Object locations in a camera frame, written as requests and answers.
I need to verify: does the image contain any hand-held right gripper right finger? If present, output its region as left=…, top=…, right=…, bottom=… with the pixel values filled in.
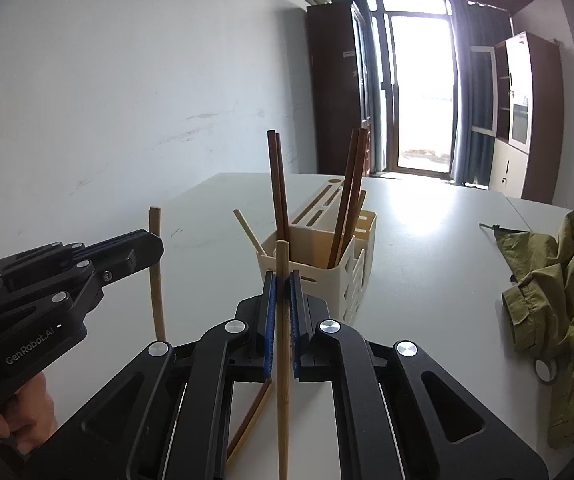
left=288, top=269, right=550, bottom=480

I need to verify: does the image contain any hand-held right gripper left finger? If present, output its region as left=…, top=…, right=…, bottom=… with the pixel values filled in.
left=22, top=270, right=278, bottom=480

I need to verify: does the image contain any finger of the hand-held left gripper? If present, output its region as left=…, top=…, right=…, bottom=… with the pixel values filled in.
left=0, top=229, right=151, bottom=282
left=0, top=234, right=165, bottom=322

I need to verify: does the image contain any light bamboo chopstick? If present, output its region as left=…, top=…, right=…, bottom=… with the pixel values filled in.
left=232, top=209, right=268, bottom=257
left=148, top=206, right=168, bottom=343
left=274, top=240, right=292, bottom=480

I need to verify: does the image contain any cream plastic utensil holder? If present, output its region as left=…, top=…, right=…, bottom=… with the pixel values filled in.
left=259, top=178, right=378, bottom=322

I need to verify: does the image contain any dark brown wooden chopstick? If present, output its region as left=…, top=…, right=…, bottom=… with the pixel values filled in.
left=266, top=130, right=288, bottom=242
left=339, top=128, right=370, bottom=262
left=275, top=132, right=292, bottom=244
left=328, top=127, right=363, bottom=270

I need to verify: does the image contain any person's left hand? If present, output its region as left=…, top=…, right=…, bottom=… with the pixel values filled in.
left=0, top=374, right=59, bottom=456

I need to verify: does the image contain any tape roll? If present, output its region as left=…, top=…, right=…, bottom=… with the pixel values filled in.
left=534, top=357, right=558, bottom=386

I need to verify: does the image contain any grey blue curtain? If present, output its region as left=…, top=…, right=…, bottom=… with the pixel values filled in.
left=448, top=0, right=514, bottom=189

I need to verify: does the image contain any glass balcony door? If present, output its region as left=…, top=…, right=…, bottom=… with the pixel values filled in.
left=367, top=0, right=462, bottom=181

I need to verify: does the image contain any white and brown cabinet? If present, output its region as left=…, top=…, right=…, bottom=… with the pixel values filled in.
left=469, top=30, right=566, bottom=206

